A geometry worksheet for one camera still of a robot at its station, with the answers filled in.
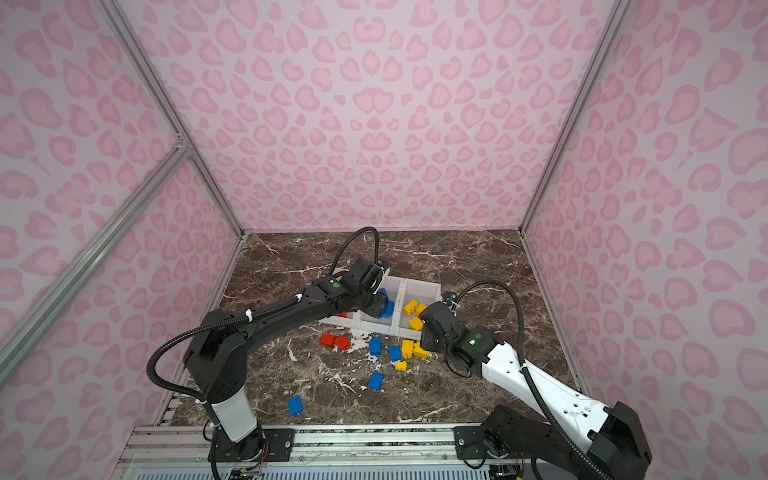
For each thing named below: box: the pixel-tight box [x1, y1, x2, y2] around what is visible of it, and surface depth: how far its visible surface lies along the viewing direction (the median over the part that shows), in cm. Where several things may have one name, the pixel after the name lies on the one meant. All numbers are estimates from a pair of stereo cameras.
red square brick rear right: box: [334, 335, 351, 351], surface depth 92 cm
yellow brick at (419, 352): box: [412, 342, 429, 360], surface depth 88 cm
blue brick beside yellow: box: [388, 345, 402, 362], surface depth 89 cm
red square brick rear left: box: [319, 333, 336, 346], surface depth 94 cm
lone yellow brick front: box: [403, 299, 419, 317], surface depth 97 cm
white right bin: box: [394, 278, 442, 341], surface depth 96 cm
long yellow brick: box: [409, 316, 424, 331], surface depth 94 cm
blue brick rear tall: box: [369, 338, 383, 357], surface depth 92 cm
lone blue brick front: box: [288, 396, 303, 417], surface depth 82 cm
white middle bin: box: [353, 276, 407, 334], surface depth 92 cm
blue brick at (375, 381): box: [368, 372, 384, 391], surface depth 85 cm
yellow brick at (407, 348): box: [401, 339, 414, 359], surface depth 88 cm
